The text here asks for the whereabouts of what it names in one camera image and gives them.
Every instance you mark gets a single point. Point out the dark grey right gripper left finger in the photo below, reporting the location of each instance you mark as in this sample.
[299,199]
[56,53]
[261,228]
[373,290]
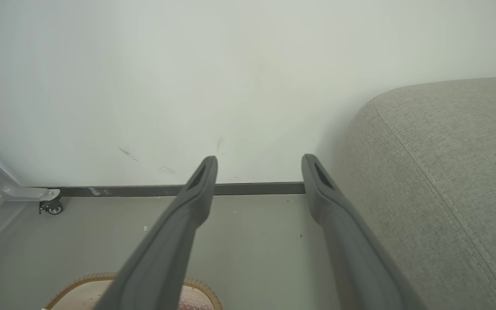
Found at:
[168,241]

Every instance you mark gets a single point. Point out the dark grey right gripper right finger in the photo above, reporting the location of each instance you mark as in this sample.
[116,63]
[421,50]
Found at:
[351,249]

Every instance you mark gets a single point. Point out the pink clothing in basket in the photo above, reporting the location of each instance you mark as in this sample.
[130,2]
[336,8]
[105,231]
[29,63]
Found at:
[194,300]

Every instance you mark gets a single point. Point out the woven wicker laundry basket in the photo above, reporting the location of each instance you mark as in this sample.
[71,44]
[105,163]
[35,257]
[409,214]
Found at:
[80,290]

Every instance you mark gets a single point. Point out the dark grey baseboard strip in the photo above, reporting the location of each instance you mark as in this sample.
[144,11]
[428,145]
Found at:
[144,190]

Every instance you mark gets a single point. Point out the grey fabric sofa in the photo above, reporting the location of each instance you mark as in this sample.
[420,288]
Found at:
[441,189]

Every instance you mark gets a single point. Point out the grey metal frame with caster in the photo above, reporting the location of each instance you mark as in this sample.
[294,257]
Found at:
[15,189]

